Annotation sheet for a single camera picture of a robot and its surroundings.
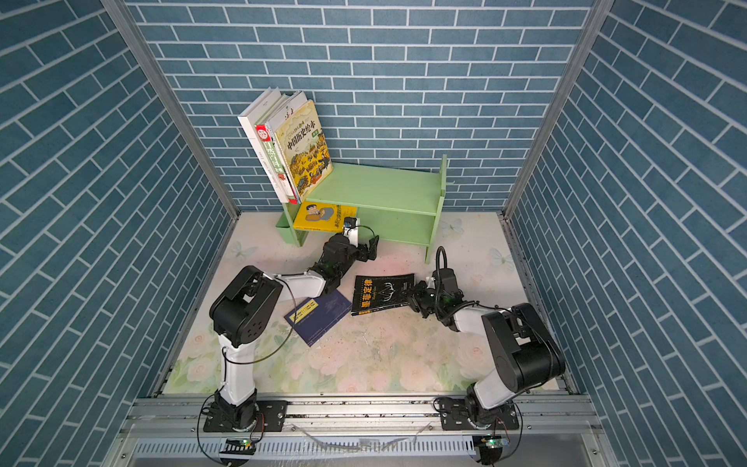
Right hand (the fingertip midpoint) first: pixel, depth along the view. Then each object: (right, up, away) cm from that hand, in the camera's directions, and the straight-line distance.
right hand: (397, 290), depth 90 cm
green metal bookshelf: (-1, +26, -4) cm, 27 cm away
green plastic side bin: (-41, +21, +17) cm, 50 cm away
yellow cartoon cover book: (-26, +24, +11) cm, 37 cm away
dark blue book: (-26, -9, +1) cm, 27 cm away
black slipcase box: (-7, -2, +4) cm, 9 cm away
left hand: (-10, +18, +5) cm, 21 cm away
